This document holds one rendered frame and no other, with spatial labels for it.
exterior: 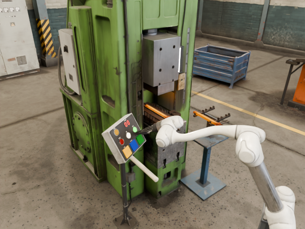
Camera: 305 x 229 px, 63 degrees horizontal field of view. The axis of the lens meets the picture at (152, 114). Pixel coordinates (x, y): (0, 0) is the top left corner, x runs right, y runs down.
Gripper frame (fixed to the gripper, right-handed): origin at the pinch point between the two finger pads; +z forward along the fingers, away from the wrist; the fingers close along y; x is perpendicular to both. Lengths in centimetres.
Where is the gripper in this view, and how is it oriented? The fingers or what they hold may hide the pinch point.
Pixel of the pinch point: (140, 132)
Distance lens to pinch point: 210.2
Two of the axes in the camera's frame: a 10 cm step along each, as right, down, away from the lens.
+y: 4.6, -4.2, 7.8
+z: -7.7, 2.5, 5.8
